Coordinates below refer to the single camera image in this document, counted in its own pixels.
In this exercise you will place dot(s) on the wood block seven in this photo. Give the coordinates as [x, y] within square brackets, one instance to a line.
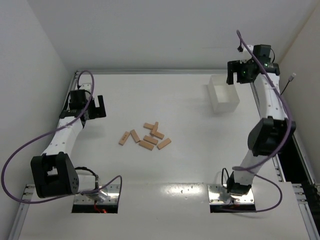
[148, 126]

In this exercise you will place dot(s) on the metal base plate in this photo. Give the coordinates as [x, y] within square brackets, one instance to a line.
[108, 196]
[218, 197]

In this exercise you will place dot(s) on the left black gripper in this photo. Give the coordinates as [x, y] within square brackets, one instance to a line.
[94, 111]

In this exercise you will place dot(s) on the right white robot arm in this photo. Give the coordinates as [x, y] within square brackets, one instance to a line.
[274, 128]

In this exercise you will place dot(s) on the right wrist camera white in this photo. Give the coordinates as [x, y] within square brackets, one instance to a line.
[244, 53]

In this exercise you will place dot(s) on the wood block five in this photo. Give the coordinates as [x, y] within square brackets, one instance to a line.
[164, 143]

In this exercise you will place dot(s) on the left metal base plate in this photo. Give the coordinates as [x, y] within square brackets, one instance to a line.
[108, 196]

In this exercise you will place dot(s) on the wood block three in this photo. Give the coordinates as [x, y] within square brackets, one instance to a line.
[135, 136]

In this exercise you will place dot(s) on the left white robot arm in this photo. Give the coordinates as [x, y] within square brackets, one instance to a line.
[53, 173]

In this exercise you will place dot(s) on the white rectangular box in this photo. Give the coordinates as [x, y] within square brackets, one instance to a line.
[223, 97]

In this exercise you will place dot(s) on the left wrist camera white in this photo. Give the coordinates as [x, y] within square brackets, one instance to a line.
[85, 86]

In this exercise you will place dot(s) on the wood block six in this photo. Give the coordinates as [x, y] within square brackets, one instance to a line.
[157, 135]

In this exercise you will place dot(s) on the wood block two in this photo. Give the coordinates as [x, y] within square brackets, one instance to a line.
[124, 138]

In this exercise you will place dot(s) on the wood block four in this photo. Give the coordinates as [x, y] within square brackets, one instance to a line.
[146, 145]

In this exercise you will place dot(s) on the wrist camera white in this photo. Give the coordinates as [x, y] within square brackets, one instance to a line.
[85, 86]
[244, 53]

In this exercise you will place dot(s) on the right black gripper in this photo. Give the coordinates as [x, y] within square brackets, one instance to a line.
[233, 64]

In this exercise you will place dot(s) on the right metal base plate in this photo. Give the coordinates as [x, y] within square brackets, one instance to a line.
[218, 197]

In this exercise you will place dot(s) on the wood block eight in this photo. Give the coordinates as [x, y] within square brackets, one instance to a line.
[155, 128]

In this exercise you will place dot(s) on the black wall cable white plug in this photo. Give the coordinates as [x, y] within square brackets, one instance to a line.
[290, 79]

